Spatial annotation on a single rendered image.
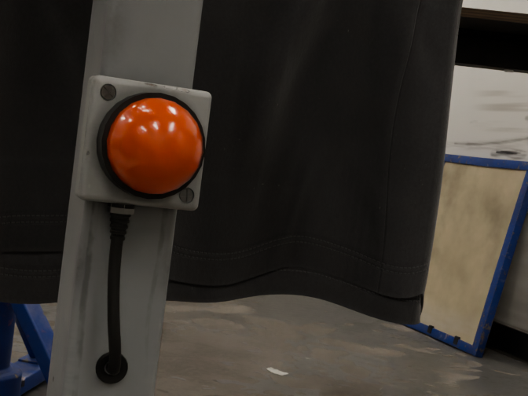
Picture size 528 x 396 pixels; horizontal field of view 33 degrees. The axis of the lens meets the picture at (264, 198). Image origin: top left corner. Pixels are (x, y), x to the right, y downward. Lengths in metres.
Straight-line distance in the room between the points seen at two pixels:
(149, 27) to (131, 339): 0.13
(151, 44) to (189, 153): 0.06
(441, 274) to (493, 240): 0.32
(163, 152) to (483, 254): 3.26
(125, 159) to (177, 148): 0.02
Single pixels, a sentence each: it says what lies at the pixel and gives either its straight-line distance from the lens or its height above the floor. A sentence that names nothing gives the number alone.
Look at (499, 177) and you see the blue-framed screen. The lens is 3.63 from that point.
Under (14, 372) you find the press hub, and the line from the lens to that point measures 2.06.
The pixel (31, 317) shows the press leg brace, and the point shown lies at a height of 0.26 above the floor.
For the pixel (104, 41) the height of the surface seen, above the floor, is 0.69.
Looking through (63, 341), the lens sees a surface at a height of 0.56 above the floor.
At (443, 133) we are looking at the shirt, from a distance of 0.78.
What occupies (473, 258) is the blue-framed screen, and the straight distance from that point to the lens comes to 3.62.
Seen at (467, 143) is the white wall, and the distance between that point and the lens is 3.92.
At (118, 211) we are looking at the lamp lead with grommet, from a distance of 0.37.
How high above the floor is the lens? 0.65
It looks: 3 degrees down
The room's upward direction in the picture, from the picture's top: 7 degrees clockwise
